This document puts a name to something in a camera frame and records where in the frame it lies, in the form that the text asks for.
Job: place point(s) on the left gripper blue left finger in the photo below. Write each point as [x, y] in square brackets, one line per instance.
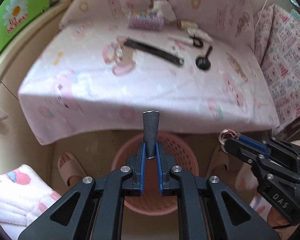
[139, 169]

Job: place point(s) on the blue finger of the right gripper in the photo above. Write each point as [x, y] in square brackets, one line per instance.
[251, 145]
[239, 150]

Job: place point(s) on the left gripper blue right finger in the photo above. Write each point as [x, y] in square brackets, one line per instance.
[162, 169]

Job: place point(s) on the red white candy wrapper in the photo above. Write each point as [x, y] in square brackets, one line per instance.
[225, 135]

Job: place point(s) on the pink plastic waste basket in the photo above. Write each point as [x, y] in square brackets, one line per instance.
[151, 203]

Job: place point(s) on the black cylindrical tube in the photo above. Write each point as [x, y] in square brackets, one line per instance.
[150, 132]

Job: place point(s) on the black plastic spoon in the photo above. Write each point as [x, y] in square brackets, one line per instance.
[202, 62]

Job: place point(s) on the long black wrapper strip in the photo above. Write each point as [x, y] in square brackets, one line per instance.
[178, 61]

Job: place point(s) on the white tissue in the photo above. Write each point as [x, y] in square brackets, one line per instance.
[198, 33]

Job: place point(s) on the cream thread spool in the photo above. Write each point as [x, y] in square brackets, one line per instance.
[184, 25]

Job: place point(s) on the colourful pocket tissue pack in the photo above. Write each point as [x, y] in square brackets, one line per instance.
[144, 21]

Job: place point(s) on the white tissue sticking out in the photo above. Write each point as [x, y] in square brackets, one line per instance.
[163, 9]

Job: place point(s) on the white plastic wall plug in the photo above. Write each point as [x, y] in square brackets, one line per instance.
[184, 40]

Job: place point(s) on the pink slipper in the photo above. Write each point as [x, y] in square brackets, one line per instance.
[70, 169]

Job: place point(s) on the patchwork print fabric cover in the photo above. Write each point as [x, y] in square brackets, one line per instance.
[277, 49]

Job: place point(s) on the pink bear print chair cover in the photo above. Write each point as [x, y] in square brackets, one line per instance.
[87, 80]

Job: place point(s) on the pink white pajama leg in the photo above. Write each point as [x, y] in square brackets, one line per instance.
[24, 196]

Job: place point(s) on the green plastic storage box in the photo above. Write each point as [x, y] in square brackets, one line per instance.
[15, 15]

